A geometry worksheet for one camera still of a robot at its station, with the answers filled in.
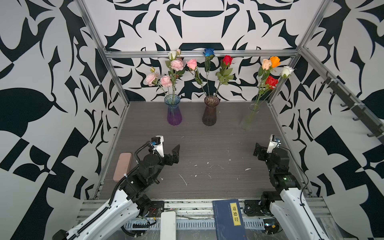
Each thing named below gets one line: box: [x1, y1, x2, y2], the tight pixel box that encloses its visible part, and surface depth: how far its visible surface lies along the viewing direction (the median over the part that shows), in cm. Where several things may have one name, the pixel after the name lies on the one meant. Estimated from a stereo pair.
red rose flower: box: [265, 75, 279, 90], surface depth 89 cm
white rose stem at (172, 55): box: [168, 50, 177, 61], surface depth 89 cm
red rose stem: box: [214, 55, 235, 97], surface depth 89 cm
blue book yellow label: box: [212, 199, 248, 240], surface depth 72 cm
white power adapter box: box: [160, 211, 176, 240], surface depth 66 cm
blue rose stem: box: [203, 48, 215, 96], surface depth 88 cm
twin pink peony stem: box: [145, 66, 172, 103], surface depth 88 cm
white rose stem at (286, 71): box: [280, 66, 296, 79], surface depth 78 cm
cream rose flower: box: [262, 59, 272, 71], surface depth 81 cm
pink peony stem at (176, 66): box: [168, 58, 186, 101], surface depth 87 cm
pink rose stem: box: [186, 58, 207, 97], surface depth 84 cm
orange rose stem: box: [270, 56, 281, 69], surface depth 85 cm
